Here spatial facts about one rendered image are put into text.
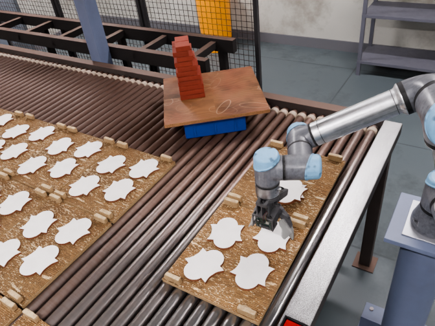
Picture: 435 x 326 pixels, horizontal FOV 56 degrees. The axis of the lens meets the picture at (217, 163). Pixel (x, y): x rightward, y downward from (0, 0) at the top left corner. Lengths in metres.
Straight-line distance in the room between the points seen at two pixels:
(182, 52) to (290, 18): 3.41
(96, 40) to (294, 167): 2.06
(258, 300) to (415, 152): 2.46
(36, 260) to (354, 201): 1.18
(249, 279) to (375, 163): 0.80
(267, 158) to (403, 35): 3.96
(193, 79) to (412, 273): 1.28
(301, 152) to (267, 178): 0.12
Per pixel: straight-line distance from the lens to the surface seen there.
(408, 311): 1.95
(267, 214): 1.28
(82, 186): 1.85
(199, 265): 1.39
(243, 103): 2.01
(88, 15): 2.92
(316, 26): 5.22
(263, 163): 1.16
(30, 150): 2.25
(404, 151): 3.53
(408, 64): 4.54
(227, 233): 1.47
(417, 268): 1.74
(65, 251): 1.61
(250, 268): 1.37
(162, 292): 1.39
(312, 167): 1.18
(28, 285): 1.57
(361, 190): 1.70
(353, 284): 2.54
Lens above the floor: 2.02
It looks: 37 degrees down
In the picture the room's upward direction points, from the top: 8 degrees counter-clockwise
